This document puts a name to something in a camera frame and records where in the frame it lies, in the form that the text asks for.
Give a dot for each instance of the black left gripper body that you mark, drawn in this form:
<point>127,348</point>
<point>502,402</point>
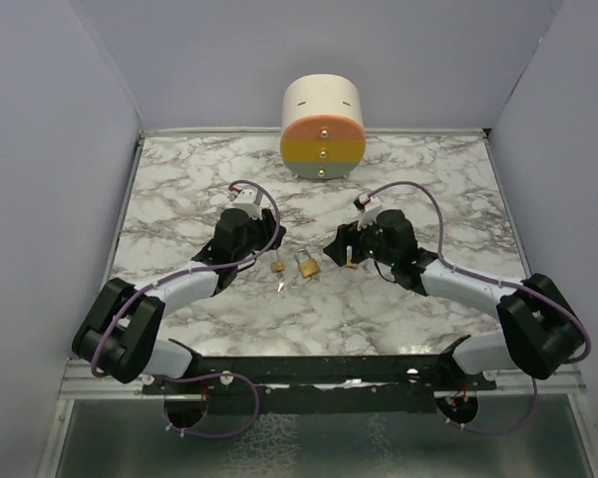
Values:
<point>260,234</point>

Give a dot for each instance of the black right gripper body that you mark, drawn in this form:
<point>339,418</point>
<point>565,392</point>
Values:
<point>365,243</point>

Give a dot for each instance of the medium brass padlock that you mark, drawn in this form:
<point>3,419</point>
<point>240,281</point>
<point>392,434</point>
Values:
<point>307,265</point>

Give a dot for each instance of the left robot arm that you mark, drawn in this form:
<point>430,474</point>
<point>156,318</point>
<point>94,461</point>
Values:
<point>118,336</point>

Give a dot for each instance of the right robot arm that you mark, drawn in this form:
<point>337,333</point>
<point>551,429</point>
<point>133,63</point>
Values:
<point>539,331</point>

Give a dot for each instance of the small brass padlock long shackle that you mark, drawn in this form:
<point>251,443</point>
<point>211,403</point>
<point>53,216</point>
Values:
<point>277,265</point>

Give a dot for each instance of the round three-drawer storage box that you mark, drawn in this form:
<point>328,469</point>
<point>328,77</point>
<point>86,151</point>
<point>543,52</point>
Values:
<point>322,130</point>

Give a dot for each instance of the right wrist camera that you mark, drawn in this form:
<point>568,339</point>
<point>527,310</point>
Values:
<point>369,208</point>

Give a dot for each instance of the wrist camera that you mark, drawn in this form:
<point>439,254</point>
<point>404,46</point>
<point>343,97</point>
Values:
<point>369,208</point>
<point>248,199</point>

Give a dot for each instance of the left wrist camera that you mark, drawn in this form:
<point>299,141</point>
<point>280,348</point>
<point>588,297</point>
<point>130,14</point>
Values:
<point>248,199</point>

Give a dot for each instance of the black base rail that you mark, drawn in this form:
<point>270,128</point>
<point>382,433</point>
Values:
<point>317,385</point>

